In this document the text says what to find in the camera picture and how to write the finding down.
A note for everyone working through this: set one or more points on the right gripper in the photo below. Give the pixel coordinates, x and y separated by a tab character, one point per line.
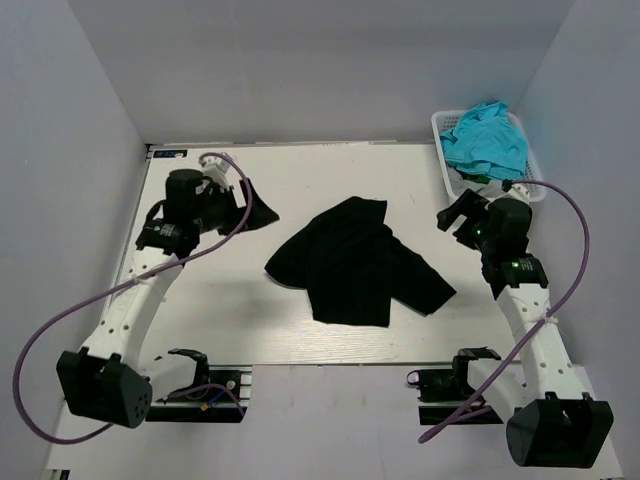
472	207

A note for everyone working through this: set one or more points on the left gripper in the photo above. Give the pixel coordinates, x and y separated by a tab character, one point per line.
260	214

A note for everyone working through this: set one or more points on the black t-shirt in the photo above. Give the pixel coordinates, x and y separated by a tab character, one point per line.
352	266

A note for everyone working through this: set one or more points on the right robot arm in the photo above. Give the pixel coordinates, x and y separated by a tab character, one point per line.
551	418

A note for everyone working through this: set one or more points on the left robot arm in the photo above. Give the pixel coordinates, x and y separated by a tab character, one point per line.
105	380

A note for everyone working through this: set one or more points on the green garment in basket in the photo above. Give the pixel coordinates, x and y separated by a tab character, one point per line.
479	179

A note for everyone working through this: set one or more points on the grey t-shirt in basket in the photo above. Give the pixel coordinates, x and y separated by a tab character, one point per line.
491	191

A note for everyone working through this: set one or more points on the turquoise t-shirt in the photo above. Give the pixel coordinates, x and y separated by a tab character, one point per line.
483	143

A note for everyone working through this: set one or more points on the white plastic basket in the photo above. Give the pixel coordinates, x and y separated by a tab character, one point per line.
453	182

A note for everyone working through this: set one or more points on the blue label sticker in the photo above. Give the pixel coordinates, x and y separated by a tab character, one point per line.
170	153

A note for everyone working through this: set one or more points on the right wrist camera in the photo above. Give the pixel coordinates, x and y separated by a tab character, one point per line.
523	191

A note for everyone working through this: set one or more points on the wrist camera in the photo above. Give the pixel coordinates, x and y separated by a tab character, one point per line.
215	165
523	191

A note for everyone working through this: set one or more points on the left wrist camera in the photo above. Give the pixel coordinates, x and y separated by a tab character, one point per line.
215	165

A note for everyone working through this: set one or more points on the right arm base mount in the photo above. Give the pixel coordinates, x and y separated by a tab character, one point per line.
442	389

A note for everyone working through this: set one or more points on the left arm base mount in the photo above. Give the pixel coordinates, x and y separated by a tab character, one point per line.
188	389

